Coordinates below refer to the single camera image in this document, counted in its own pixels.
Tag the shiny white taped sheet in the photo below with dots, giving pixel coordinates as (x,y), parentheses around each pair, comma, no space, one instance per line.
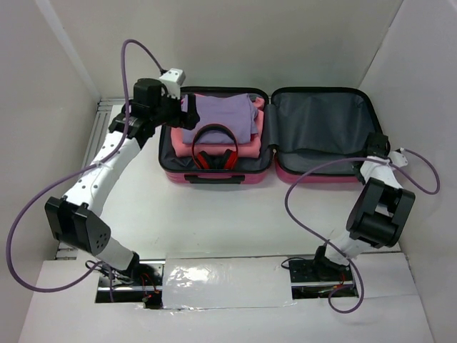
(230,283)

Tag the pink sweatshirt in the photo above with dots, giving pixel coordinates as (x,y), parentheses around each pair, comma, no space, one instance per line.
(244,150)

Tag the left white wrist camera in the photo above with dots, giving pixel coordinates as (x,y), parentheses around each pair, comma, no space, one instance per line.
(173,79)

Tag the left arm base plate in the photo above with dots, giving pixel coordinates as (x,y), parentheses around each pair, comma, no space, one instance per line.
(146,289)

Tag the red black headphones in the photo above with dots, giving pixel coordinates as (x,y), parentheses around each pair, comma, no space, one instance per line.
(216,157)

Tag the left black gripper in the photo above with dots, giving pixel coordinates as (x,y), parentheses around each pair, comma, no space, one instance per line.
(186,120)

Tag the purple shirt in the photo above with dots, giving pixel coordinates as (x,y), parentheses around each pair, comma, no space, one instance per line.
(238,113)

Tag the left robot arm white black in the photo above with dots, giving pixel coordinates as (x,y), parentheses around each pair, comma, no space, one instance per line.
(137,122)

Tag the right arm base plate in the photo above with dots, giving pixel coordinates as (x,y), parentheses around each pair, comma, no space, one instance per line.
(311,282)

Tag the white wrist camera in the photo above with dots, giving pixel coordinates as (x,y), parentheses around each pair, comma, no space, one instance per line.
(173,79)
(397,158)

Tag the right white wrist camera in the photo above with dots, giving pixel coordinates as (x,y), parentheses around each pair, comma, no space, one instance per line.
(397,158)

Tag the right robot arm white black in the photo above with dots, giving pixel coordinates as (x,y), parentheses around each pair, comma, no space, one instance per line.
(379,214)

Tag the pink children's suitcase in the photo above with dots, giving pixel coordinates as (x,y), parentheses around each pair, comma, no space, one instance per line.
(309,133)

